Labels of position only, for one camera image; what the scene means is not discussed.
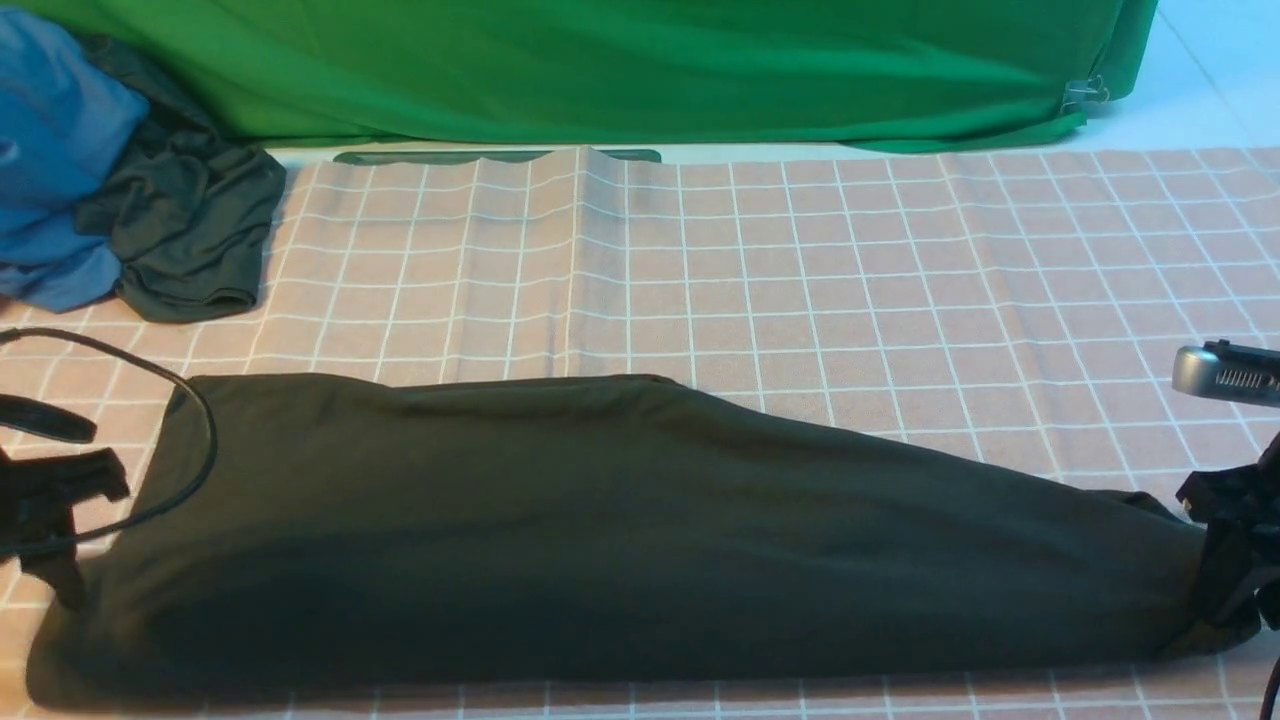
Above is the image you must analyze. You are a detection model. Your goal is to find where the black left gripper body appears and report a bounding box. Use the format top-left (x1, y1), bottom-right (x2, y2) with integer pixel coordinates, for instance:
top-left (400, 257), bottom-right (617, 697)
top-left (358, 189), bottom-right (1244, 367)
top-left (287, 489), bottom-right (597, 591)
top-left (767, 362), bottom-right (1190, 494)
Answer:
top-left (1, 448), bottom-right (131, 561)

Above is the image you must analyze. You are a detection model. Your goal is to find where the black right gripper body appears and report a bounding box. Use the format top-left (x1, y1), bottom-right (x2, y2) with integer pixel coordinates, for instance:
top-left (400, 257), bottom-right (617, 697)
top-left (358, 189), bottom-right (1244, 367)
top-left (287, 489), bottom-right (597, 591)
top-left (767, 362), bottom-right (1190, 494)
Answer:
top-left (1176, 437), bottom-right (1279, 541)

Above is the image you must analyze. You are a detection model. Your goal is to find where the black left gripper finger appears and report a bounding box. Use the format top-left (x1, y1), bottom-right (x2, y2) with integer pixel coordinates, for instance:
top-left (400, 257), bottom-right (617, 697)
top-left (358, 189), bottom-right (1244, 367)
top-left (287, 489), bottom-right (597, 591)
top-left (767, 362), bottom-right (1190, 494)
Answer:
top-left (20, 550), bottom-right (86, 611)

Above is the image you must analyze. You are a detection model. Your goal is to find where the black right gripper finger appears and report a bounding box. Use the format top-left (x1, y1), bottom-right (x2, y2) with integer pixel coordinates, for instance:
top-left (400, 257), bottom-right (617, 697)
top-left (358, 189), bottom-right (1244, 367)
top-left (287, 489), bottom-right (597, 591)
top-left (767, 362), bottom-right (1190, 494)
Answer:
top-left (1190, 520), bottom-right (1279, 632)

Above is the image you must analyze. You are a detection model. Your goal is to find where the dark gray long-sleeve shirt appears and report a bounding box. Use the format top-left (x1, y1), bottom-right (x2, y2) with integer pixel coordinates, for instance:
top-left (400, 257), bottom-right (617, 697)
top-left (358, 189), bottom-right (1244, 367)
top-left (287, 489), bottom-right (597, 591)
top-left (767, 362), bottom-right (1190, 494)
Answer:
top-left (26, 374), bottom-right (1262, 712)

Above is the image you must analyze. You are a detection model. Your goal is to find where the pink checkered tablecloth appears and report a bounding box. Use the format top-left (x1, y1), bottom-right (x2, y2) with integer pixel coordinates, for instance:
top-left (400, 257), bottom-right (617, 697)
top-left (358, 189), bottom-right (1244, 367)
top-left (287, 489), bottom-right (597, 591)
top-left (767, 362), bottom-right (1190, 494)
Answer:
top-left (0, 146), bottom-right (1280, 720)

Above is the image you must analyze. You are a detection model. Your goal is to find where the dark gray crumpled garment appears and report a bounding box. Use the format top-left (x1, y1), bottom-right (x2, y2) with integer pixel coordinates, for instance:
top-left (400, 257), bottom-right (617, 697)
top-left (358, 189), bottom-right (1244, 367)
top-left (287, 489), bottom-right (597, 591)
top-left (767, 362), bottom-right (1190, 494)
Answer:
top-left (74, 35), bottom-right (285, 324)

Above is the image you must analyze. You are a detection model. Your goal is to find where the blue crumpled garment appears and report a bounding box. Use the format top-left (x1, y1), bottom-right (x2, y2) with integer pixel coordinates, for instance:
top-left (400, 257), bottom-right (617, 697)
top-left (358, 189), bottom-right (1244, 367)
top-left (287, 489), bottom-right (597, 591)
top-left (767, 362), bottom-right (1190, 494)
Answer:
top-left (1, 6), bottom-right (150, 313)

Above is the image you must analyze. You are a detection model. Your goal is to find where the metal binder clip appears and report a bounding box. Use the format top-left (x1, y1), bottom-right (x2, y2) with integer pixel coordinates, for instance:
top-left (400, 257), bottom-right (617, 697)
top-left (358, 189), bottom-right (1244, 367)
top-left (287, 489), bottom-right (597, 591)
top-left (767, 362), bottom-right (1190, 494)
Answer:
top-left (1060, 76), bottom-right (1111, 115)

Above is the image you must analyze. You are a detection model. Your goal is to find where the green backdrop cloth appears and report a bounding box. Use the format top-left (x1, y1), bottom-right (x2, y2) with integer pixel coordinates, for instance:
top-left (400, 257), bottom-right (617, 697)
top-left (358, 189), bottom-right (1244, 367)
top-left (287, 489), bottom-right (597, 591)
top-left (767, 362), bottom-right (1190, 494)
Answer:
top-left (20, 1), bottom-right (1157, 154)

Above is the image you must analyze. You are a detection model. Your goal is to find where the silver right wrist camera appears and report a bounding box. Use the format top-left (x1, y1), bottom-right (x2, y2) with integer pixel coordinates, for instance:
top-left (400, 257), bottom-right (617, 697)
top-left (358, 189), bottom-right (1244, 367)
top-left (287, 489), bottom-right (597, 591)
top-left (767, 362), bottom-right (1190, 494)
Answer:
top-left (1171, 340), bottom-right (1279, 409)

